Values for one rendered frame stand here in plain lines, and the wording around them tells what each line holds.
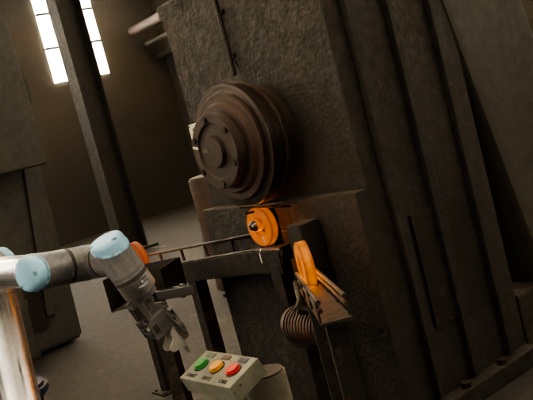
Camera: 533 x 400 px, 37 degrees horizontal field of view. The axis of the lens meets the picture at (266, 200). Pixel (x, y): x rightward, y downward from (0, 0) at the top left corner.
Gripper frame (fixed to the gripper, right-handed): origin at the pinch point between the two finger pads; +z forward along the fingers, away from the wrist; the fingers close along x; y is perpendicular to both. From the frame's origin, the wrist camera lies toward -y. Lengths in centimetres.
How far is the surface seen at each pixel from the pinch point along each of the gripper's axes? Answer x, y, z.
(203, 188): -312, -207, 59
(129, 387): -202, -42, 85
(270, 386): 8.7, -8.9, 21.4
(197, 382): 4.5, 5.6, 7.1
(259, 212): -58, -77, 7
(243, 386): 19.3, 2.4, 9.2
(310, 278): -9, -49, 17
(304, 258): -9, -52, 11
